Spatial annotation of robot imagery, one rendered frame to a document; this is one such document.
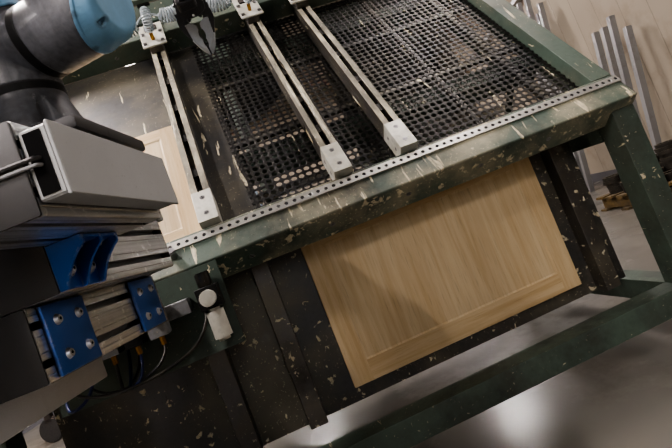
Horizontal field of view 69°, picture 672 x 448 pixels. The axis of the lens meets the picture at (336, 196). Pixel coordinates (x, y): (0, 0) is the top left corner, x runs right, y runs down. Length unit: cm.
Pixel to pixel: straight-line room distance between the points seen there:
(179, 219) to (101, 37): 88
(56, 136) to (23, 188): 5
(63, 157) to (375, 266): 134
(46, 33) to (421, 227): 129
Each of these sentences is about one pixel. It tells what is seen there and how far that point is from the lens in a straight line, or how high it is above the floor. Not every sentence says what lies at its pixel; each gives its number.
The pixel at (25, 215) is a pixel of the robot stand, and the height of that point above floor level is 88.
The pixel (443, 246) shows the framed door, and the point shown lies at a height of 57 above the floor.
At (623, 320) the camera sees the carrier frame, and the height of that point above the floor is 16.
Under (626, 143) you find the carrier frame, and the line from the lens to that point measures 189.
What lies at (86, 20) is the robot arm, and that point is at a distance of 80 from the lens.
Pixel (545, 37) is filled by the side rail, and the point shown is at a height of 115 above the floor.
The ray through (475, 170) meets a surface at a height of 77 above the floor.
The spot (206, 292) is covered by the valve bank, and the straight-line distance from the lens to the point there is 134.
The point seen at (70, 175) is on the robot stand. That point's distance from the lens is 48.
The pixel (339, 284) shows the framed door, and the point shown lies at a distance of 168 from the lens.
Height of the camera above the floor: 77
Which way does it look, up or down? 3 degrees up
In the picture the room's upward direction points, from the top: 22 degrees counter-clockwise
